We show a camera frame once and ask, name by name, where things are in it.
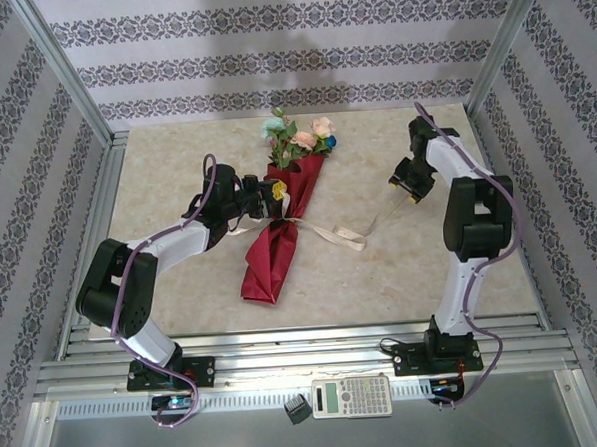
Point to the peach pink fake rose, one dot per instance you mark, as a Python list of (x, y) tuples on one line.
[(304, 139)]

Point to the red maroon wrapping paper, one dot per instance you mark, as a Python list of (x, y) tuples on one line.
[(275, 255)]

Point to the light teal fake flower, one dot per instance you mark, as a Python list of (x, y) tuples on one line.
[(272, 127)]

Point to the blue fake rose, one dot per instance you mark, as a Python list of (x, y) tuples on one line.
[(330, 143)]

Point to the beige ribbon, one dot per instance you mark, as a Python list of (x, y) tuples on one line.
[(339, 234)]

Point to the pale peach fake rose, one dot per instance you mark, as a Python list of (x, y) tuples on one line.
[(322, 125)]

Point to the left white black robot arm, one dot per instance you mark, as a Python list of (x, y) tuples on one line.
[(117, 293)]

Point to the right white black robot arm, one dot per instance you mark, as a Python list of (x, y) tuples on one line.
[(479, 224)]

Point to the small controller circuit board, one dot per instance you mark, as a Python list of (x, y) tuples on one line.
[(173, 403), (444, 386)]

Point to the grey scientific calculator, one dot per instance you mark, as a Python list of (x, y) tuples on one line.
[(352, 397)]

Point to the small black ribbed block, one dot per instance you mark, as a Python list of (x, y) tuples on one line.
[(296, 410)]

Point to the steel sheet panel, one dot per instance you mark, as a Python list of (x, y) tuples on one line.
[(240, 442)]

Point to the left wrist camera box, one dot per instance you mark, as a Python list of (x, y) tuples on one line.
[(220, 182)]

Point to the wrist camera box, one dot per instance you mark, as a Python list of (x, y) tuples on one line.
[(220, 182), (417, 134)]

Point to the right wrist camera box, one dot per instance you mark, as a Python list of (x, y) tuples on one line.
[(417, 134)]

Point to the aluminium side rail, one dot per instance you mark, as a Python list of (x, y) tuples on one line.
[(484, 138), (105, 193)]

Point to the aluminium frame post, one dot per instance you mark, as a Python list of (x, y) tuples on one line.
[(502, 47), (65, 70)]

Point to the aluminium front rail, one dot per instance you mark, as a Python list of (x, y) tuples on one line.
[(295, 356)]

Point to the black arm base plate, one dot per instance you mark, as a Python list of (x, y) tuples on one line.
[(203, 371), (411, 360)]

